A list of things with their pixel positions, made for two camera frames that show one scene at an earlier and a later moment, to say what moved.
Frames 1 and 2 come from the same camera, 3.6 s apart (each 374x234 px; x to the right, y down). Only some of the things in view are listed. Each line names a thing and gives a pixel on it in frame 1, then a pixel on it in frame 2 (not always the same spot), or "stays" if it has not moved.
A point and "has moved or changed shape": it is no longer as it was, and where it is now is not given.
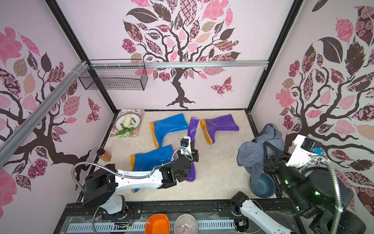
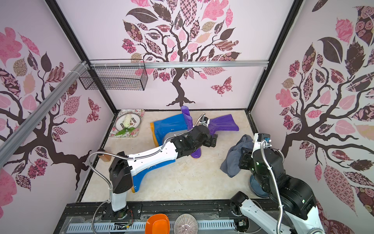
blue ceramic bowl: x=264 y=186 stays
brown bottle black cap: x=103 y=155 stays
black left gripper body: x=195 y=158 to x=206 y=142
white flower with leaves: x=126 y=121 stays
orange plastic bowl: x=157 y=224 stays
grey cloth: x=250 y=155 has moved or changed shape
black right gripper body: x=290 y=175 to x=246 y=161
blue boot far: x=160 y=127 stays
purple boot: x=210 y=126 stays
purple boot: x=192 y=131 to x=186 y=113
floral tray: x=127 y=123 stays
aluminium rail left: x=15 y=136 stays
